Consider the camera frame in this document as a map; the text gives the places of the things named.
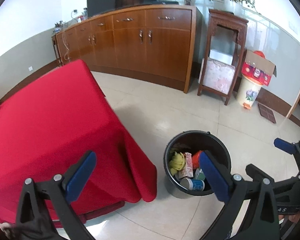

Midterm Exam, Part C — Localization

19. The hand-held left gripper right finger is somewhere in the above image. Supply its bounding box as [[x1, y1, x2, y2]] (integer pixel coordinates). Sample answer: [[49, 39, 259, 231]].
[[199, 150, 280, 240]]

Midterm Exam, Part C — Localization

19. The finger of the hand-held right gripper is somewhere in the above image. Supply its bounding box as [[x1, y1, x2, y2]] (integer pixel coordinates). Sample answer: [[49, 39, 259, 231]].
[[245, 164, 265, 183], [274, 138, 300, 165]]

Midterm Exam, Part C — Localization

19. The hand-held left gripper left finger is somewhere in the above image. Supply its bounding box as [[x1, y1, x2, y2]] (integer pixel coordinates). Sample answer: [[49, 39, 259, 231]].
[[15, 150, 97, 240]]

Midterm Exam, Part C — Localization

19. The green white milk carton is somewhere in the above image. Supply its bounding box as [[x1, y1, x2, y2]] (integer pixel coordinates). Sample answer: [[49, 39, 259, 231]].
[[194, 167, 206, 180]]

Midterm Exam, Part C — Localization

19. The blue paper cup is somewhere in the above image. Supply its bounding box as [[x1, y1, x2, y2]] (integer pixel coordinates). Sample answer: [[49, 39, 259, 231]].
[[180, 177, 205, 192]]

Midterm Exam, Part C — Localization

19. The red plastic bag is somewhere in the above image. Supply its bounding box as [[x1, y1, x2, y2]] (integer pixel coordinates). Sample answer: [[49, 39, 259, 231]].
[[192, 150, 204, 169]]

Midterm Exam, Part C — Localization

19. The red white carton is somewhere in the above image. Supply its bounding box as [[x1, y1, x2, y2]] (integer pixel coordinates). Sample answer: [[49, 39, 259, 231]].
[[177, 152, 194, 179]]

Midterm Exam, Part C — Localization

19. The yellow towel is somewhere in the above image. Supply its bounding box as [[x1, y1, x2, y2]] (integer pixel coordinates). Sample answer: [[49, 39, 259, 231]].
[[169, 151, 186, 176]]

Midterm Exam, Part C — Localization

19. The black trash bin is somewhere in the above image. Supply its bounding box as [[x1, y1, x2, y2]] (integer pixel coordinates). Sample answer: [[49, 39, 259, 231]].
[[164, 130, 232, 199]]

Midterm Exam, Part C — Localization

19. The brown floor tile piece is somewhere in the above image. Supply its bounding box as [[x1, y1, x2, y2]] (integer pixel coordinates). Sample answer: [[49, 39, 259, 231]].
[[257, 102, 277, 124]]

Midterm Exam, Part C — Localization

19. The red tablecloth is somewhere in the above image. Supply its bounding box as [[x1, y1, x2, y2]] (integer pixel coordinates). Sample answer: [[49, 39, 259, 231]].
[[0, 59, 157, 224]]

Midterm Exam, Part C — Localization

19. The white floral pedal bin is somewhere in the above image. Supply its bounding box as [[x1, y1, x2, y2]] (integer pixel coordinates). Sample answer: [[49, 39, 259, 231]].
[[236, 75, 263, 110]]

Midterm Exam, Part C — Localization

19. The red cardboard box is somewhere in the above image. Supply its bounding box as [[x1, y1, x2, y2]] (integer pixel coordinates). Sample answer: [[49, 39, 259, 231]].
[[241, 50, 277, 87]]

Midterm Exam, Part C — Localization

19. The pink floral cushion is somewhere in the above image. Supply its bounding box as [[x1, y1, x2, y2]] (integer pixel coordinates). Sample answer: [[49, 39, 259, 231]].
[[199, 57, 237, 94]]

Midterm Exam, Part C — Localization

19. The white box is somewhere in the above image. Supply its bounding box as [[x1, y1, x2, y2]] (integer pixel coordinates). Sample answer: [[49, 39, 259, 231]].
[[209, 49, 234, 65]]

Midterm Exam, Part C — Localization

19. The small wooden side table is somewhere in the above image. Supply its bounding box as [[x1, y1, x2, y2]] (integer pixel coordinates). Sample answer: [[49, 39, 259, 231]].
[[51, 31, 63, 67]]

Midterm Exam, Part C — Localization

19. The carved wooden stand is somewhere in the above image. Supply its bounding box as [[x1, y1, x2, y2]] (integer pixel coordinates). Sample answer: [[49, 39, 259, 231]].
[[197, 9, 249, 105]]

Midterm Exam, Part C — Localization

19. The wooden sideboard cabinet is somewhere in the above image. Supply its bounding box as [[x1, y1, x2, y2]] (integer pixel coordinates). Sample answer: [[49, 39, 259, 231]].
[[52, 4, 203, 93]]

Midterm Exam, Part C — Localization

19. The white charger cable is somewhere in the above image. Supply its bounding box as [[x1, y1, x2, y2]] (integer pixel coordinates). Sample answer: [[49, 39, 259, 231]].
[[61, 10, 78, 60]]

